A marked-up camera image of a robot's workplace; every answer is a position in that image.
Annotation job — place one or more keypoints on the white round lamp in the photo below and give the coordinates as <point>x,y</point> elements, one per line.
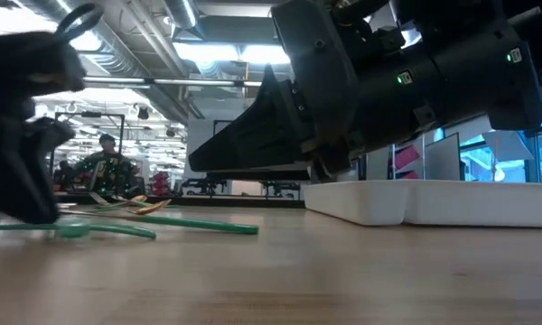
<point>499,174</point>

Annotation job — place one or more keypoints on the red background equipment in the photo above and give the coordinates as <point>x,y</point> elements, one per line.
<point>160,182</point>

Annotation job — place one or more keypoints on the person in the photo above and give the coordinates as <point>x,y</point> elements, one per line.
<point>107,143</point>

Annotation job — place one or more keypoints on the round silver ceiling duct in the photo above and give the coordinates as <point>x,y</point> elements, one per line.
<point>183,11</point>

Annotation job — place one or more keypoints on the grey panel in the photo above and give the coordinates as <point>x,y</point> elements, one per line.
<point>442,158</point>

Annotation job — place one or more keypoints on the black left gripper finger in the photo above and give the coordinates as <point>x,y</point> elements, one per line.
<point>56,135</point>
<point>13,189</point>

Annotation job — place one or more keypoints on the long ceiling light strip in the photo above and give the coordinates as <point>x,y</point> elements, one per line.
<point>185,82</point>

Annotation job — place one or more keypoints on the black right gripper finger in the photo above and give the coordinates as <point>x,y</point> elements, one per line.
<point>271,176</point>
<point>262,135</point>

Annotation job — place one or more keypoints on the white hanging sheet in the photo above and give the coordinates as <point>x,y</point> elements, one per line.
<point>508,144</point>

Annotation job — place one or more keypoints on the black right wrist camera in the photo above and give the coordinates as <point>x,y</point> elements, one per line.
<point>388,38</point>

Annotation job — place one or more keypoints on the shelf with pink bins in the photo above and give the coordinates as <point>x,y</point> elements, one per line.
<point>406,158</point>

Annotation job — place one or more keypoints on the black table frame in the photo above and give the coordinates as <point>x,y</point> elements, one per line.
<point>235,201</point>

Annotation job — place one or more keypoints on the white cutlery tray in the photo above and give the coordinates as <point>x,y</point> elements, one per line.
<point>433,203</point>

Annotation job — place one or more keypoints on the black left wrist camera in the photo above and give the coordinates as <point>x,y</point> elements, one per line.
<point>27,63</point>

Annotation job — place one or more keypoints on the black ceiling lamp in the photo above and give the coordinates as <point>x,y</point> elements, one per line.
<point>143,114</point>

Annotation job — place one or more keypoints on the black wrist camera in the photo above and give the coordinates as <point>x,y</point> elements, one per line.
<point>27,63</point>
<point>388,38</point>

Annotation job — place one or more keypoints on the black background robot arm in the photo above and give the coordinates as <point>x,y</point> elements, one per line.
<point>275,187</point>
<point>203,186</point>

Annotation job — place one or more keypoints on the white door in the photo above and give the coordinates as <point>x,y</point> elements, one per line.
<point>248,188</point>

